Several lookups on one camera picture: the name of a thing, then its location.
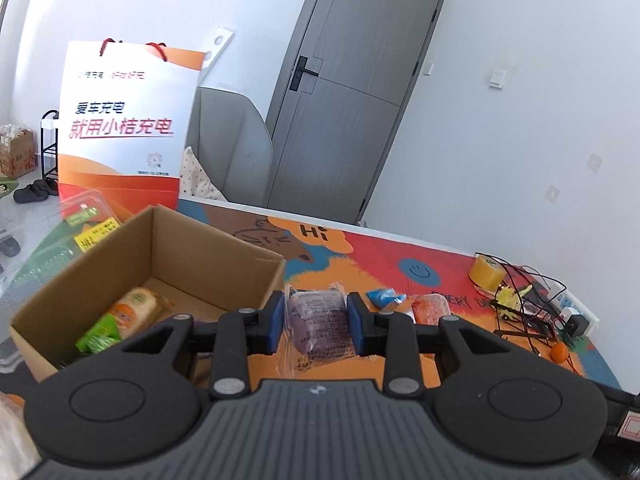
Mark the black metal rack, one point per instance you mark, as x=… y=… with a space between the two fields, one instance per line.
x=48 y=142

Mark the black slippers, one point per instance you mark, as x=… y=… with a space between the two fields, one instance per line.
x=36 y=192

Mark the clear plastic food tray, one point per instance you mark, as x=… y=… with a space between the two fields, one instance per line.
x=38 y=249

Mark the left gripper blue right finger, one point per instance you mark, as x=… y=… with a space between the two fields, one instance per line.
x=359 y=323

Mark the blue triangular snack packet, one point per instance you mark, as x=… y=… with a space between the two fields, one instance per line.
x=386 y=299

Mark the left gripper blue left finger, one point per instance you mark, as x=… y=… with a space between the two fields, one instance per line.
x=271 y=322

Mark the brown cardboard box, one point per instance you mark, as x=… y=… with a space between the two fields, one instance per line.
x=194 y=267

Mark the black door handle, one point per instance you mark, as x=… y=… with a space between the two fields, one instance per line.
x=300 y=70

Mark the yellow plastic toy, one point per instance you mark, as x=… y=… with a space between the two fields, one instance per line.
x=509 y=301

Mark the black charger plug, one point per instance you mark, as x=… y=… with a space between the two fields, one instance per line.
x=576 y=325

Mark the green round biscuit packet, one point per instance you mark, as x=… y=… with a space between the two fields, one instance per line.
x=100 y=336

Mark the grey door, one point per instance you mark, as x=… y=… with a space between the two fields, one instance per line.
x=331 y=137

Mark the white power strip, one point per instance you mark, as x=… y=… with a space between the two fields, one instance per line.
x=569 y=306

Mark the purple long snack packet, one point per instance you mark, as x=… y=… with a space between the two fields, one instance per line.
x=315 y=329

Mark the white orange paper bag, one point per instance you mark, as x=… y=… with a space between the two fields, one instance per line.
x=125 y=110

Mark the orange tangerine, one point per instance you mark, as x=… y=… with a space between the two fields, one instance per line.
x=559 y=353

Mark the small brown carton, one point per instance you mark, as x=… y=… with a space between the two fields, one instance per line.
x=17 y=151

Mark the grey upholstered chair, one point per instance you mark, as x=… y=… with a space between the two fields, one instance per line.
x=232 y=143

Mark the black phone stand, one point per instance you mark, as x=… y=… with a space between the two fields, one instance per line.
x=522 y=334

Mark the spotted white cushion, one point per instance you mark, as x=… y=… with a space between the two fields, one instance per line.
x=194 y=182

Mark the white wall socket panel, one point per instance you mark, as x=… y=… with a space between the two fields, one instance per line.
x=215 y=44

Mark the orange round bread packet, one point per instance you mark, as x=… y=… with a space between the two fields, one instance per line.
x=137 y=310

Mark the yellow tape roll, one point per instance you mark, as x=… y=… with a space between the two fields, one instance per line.
x=486 y=273

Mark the white wall switch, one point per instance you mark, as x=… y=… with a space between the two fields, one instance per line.
x=497 y=79

